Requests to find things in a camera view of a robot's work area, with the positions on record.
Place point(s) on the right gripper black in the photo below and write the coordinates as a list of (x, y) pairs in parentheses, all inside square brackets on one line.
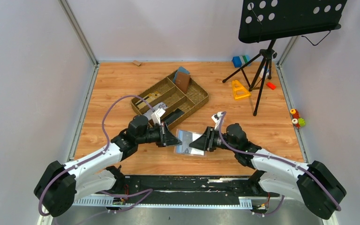
[(205, 142)]

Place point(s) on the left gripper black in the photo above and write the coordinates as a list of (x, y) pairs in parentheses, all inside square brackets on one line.
[(167, 138)]

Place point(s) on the black card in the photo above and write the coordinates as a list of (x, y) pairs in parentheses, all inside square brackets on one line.
[(173, 116)]

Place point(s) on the white patterned card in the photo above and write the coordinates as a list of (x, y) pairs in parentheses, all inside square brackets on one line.
[(159, 105)]

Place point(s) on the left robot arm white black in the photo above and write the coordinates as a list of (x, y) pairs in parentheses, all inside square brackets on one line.
[(99, 161)]

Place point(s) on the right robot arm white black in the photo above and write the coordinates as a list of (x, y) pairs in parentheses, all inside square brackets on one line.
[(312, 184)]

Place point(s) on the gold card in tray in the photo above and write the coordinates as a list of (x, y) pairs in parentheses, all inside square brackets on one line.
[(148, 98)]

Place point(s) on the blue card wallet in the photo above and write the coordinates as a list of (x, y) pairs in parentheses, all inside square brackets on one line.
[(181, 70)]

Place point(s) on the woven olive divided tray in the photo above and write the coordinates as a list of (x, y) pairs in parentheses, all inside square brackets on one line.
[(191, 101)]

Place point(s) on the brown leather wallet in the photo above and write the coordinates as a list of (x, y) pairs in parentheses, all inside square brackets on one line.
[(182, 81)]

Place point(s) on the yellow triangular toy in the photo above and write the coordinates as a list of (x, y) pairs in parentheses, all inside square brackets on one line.
[(239, 91)]

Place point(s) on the small red block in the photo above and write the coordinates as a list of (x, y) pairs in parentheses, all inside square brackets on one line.
[(271, 85)]

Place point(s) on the blue green block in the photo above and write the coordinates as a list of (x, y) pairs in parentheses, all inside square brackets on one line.
[(239, 61)]

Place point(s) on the orange red toy piece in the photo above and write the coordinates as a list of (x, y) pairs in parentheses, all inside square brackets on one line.
[(295, 113)]

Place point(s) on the green red toy piece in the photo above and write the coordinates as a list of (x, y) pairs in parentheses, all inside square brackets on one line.
[(298, 122)]

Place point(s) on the black music stand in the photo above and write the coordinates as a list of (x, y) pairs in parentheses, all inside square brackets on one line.
[(269, 20)]

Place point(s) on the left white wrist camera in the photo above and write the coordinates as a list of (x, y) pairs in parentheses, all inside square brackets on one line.
[(156, 115)]

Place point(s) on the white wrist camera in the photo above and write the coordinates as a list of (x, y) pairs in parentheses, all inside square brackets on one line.
[(218, 118), (156, 115)]

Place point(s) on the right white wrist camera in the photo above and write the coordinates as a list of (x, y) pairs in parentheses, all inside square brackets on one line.
[(218, 118)]

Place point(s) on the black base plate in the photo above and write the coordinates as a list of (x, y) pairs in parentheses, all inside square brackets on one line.
[(188, 190)]

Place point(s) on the aluminium frame rail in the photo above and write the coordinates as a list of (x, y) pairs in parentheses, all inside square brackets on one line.
[(59, 192)]

